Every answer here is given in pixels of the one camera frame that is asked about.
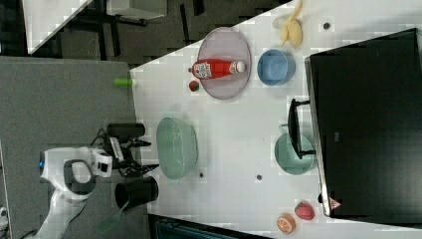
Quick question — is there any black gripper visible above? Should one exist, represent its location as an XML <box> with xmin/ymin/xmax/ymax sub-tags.
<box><xmin>103</xmin><ymin>135</ymin><xmax>158</xmax><ymax>177</ymax></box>

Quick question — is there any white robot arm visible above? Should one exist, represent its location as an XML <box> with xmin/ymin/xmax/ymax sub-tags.
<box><xmin>25</xmin><ymin>136</ymin><xmax>157</xmax><ymax>239</ymax></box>

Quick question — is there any black cup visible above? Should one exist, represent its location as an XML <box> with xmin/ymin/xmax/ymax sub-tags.
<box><xmin>114</xmin><ymin>176</ymin><xmax>159</xmax><ymax>210</ymax></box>

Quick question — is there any green spatula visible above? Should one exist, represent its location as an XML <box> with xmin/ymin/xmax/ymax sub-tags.
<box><xmin>97</xmin><ymin>201</ymin><xmax>128</xmax><ymax>234</ymax></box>

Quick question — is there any green marker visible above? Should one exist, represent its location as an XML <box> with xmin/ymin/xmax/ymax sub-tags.
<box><xmin>113</xmin><ymin>78</ymin><xmax>134</xmax><ymax>87</ymax></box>

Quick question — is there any small toy strawberry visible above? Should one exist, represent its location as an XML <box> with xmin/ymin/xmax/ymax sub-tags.
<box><xmin>188</xmin><ymin>81</ymin><xmax>199</xmax><ymax>92</ymax></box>

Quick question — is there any grey mat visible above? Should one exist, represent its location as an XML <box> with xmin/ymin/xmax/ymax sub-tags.
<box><xmin>0</xmin><ymin>57</ymin><xmax>135</xmax><ymax>239</ymax></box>

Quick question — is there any red ketchup bottle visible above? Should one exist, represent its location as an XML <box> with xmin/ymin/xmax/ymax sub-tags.
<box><xmin>189</xmin><ymin>59</ymin><xmax>247</xmax><ymax>80</ymax></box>

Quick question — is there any grey round plate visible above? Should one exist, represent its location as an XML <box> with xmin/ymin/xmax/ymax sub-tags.
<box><xmin>197</xmin><ymin>28</ymin><xmax>252</xmax><ymax>100</ymax></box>

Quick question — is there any green mug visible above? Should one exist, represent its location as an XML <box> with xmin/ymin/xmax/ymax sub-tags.
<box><xmin>274</xmin><ymin>123</ymin><xmax>316</xmax><ymax>175</ymax></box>

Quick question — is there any toy orange slice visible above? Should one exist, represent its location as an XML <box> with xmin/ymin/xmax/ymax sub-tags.
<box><xmin>277</xmin><ymin>213</ymin><xmax>296</xmax><ymax>234</ymax></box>

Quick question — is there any blue bowl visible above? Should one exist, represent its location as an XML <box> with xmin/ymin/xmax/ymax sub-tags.
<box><xmin>257</xmin><ymin>50</ymin><xmax>296</xmax><ymax>87</ymax></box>

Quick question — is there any large toy strawberry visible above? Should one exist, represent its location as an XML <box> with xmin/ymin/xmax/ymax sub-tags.
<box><xmin>295</xmin><ymin>201</ymin><xmax>315</xmax><ymax>221</ymax></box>

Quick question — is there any peeled toy banana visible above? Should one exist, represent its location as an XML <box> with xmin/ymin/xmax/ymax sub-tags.
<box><xmin>273</xmin><ymin>0</ymin><xmax>303</xmax><ymax>49</ymax></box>

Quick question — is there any black toy oven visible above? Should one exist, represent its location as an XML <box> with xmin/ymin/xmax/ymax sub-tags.
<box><xmin>306</xmin><ymin>29</ymin><xmax>422</xmax><ymax>228</ymax></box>

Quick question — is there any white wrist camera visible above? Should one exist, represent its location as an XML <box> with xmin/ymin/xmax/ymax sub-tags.
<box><xmin>93</xmin><ymin>148</ymin><xmax>112</xmax><ymax>177</ymax></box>

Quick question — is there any black cylinder post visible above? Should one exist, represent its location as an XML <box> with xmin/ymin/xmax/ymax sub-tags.
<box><xmin>106</xmin><ymin>122</ymin><xmax>145</xmax><ymax>142</ymax></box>

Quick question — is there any black oven door handle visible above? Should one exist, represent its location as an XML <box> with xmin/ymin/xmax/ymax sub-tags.
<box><xmin>288</xmin><ymin>99</ymin><xmax>316</xmax><ymax>159</ymax></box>

